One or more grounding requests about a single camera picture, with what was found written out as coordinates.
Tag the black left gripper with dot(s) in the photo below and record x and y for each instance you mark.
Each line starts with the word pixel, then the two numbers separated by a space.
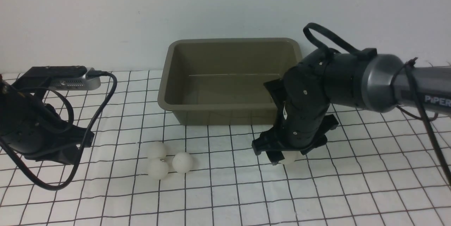
pixel 50 138

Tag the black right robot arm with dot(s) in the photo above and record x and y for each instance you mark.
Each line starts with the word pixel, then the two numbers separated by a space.
pixel 376 82

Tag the olive green plastic bin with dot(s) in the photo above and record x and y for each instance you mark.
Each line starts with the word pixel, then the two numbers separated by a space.
pixel 221 81

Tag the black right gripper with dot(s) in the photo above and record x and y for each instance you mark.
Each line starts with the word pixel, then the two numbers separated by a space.
pixel 301 121

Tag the white ball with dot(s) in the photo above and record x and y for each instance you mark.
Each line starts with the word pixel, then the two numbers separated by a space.
pixel 156 149
pixel 182 162
pixel 288 157
pixel 158 168

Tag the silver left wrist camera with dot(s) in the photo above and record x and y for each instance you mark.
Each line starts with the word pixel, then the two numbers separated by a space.
pixel 60 78

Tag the white black-grid tablecloth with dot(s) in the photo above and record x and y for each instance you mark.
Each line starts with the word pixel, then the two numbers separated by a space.
pixel 375 170

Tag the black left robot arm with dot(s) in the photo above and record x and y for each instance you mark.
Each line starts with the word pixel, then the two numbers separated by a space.
pixel 18 102

